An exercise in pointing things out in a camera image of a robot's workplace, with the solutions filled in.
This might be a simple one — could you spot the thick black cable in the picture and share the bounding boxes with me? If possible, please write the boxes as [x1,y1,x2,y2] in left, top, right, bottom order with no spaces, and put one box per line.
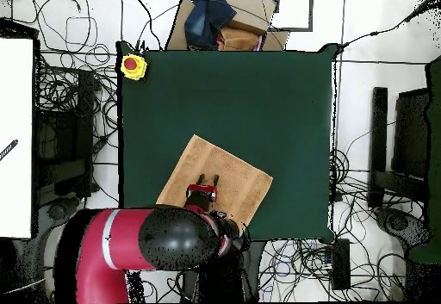
[335,0,441,55]

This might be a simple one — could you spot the blue denim jeans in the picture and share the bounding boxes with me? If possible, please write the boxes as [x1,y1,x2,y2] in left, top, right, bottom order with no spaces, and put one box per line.
[183,0,238,50]

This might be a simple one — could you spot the folded brown towel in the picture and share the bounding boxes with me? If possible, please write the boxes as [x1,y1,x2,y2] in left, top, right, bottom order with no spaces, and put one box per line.
[218,27,261,52]

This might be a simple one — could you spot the yellow emergency stop button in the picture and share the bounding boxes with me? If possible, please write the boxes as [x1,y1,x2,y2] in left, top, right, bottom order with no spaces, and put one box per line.
[120,53,148,81]

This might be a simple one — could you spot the black equipment stand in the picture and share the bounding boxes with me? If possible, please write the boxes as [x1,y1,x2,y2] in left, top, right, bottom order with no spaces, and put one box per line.
[34,69,96,202]

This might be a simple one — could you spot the green cloth covered furniture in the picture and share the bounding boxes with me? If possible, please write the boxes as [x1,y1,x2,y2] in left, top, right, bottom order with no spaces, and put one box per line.
[408,55,441,264]

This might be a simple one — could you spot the white panel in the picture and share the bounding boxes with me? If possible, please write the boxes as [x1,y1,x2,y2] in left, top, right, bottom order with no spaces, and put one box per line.
[0,37,34,239]

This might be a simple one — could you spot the tan terry towel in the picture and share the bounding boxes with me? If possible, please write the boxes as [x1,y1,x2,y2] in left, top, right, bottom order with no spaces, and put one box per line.
[155,133,274,227]

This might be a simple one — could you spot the dark green table cloth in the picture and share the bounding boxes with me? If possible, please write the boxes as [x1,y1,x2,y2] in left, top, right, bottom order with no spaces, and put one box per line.
[115,40,339,244]

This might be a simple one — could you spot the black caster base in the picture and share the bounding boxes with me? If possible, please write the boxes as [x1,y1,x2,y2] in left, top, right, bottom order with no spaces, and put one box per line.
[37,196,82,243]
[375,207,433,250]

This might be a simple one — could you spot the brown cardboard box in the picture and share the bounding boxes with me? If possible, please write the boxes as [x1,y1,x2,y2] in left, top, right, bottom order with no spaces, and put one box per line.
[165,0,290,52]

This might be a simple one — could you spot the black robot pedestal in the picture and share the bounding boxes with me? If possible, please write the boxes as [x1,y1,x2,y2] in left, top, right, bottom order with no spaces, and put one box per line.
[180,239,267,303]

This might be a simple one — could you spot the black striped rod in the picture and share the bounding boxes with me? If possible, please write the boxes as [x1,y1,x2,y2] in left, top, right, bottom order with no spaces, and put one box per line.
[0,139,19,162]

